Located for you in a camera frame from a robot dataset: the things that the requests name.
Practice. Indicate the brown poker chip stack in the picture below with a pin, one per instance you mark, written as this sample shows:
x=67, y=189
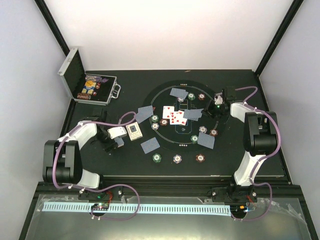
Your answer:
x=200, y=158

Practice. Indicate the brown chips in case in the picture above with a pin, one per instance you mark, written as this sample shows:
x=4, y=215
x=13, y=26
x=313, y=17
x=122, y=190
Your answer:
x=84, y=96

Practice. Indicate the dealt card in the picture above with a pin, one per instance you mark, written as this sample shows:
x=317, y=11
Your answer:
x=179, y=93
x=150, y=145
x=144, y=113

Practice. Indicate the face-down card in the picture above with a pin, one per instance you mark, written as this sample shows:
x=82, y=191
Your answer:
x=193, y=114

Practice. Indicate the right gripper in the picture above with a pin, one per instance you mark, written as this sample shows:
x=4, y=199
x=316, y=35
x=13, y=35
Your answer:
x=208, y=110

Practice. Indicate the yellow blue card box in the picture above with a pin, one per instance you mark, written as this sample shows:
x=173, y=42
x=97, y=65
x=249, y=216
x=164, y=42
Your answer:
x=89, y=87

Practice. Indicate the white playing card box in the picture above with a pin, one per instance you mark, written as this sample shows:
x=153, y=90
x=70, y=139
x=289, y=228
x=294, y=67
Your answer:
x=134, y=131

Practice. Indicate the green poker chip stack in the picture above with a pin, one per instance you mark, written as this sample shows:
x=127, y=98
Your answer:
x=157, y=158

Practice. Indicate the round black poker mat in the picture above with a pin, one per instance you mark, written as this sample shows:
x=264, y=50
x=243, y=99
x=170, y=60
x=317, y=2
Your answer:
x=177, y=138

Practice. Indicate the black aluminium mounting rail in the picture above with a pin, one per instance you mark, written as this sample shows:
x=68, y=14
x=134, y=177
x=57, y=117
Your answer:
x=215, y=188

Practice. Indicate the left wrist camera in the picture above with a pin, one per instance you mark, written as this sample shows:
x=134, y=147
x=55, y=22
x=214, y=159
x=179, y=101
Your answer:
x=117, y=132

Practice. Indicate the blue white poker chip stack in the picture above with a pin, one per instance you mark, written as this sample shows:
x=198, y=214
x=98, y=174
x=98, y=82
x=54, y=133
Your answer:
x=177, y=159

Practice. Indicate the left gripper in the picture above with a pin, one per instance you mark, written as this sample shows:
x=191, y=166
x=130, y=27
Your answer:
x=110, y=147

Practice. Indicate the white perforated cable strip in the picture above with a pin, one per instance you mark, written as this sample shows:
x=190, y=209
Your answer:
x=131, y=208

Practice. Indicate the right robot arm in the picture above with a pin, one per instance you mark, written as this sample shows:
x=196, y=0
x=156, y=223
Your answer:
x=261, y=136

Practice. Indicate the aluminium poker chip case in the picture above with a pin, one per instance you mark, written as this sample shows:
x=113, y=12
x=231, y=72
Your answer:
x=72, y=74

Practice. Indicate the dealt cards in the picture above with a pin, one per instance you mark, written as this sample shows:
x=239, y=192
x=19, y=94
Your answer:
x=206, y=140

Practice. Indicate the purple chips in case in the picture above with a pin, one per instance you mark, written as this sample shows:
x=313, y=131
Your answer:
x=96, y=79

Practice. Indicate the red dice in case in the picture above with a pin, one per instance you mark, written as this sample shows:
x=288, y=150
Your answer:
x=96, y=90

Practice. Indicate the face-up hearts card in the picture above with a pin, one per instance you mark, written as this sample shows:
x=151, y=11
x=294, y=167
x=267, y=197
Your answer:
x=183, y=121
x=175, y=116

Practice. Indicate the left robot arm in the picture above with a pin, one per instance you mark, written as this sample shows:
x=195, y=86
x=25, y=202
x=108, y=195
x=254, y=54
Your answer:
x=62, y=162

